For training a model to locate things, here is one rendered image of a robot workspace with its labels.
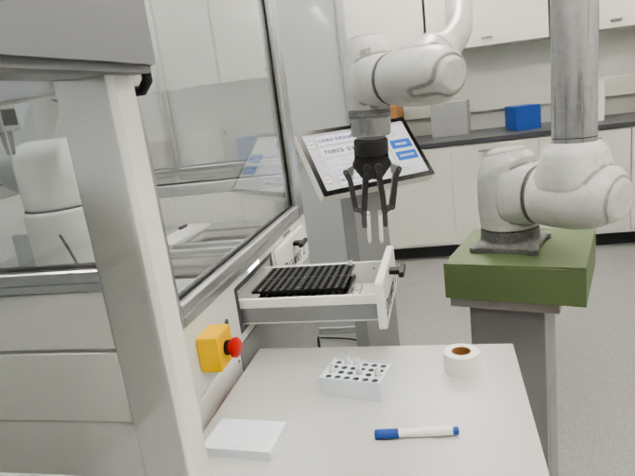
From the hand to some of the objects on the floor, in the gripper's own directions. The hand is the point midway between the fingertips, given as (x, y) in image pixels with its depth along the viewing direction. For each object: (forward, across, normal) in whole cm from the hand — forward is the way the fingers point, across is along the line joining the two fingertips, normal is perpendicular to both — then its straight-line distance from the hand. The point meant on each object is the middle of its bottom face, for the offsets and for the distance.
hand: (374, 227), depth 125 cm
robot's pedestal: (+101, -44, -26) cm, 113 cm away
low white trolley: (+102, +3, +39) cm, 109 cm away
